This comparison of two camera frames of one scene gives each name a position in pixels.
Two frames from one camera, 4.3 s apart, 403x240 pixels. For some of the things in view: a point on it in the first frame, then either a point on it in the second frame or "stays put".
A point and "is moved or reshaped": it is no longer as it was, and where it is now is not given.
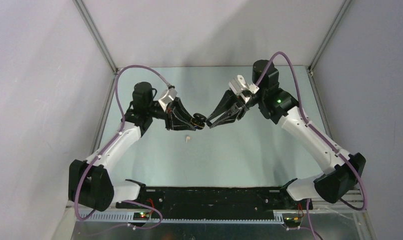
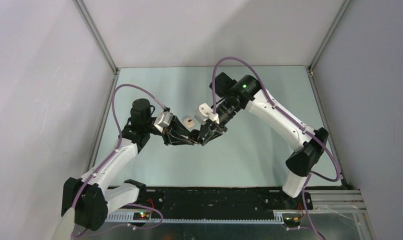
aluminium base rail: (352, 196) stays put
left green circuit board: (141, 216) stays put
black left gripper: (174, 123) → (172, 140)
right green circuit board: (293, 220) stays put
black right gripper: (228, 99) → (204, 128)
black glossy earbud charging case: (198, 120) is moved or reshaped
